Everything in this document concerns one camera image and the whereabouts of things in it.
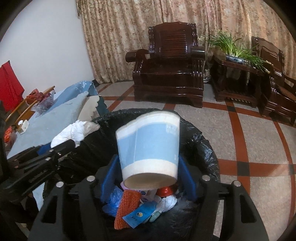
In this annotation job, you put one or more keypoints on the red snack packet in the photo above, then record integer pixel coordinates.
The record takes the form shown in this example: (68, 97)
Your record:
(8, 135)

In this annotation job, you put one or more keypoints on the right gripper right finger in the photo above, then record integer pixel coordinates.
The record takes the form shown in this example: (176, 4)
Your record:
(225, 211)

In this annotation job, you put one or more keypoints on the blue plastic bag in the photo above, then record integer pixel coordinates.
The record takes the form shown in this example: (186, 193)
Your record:
(113, 202)

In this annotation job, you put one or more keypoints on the blue plastic table cover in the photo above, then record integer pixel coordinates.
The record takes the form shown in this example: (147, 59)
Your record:
(74, 90)

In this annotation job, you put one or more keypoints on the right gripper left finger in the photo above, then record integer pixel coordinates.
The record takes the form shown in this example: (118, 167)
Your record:
(76, 213)

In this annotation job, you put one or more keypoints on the red apples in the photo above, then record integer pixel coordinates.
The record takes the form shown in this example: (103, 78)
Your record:
(42, 96)

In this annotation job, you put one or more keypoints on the white tissue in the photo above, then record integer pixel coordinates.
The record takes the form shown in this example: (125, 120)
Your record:
(76, 132)
(166, 204)

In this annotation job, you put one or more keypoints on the red cloth cover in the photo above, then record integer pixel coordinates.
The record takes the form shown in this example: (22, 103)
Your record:
(11, 90)

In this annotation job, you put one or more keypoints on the grey-blue table cloth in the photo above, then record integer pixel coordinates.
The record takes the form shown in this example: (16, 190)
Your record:
(43, 129)

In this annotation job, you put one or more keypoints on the red decorative ornament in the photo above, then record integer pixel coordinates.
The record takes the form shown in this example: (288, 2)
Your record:
(31, 97)

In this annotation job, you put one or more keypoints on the wooden TV cabinet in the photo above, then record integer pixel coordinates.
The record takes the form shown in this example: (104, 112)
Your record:
(24, 110)

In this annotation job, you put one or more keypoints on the beige patterned curtain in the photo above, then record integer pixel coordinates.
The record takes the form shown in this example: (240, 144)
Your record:
(113, 28)

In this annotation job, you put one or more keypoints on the white tissue box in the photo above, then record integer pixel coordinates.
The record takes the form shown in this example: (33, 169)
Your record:
(23, 126)

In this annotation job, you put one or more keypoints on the orange mesh pad with label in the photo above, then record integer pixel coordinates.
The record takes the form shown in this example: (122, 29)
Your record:
(131, 213)

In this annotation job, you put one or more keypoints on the dark wooden armchair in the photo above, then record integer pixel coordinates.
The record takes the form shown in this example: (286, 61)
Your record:
(277, 90)
(172, 66)

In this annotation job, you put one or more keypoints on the glass snack dish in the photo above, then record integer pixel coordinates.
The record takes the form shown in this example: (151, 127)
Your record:
(8, 146)

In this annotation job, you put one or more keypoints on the glass fruit bowl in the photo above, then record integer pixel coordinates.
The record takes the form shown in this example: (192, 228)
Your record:
(43, 106)

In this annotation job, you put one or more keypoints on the blue white paper cup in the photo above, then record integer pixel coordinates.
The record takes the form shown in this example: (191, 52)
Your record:
(148, 150)

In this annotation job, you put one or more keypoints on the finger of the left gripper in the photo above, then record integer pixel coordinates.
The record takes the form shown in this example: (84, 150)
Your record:
(49, 156)
(30, 153)

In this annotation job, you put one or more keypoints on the dark wooden side table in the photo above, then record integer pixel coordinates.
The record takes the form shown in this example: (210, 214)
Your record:
(235, 81)

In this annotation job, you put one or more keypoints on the green potted plant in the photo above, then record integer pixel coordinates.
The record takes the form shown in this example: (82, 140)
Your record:
(225, 42)

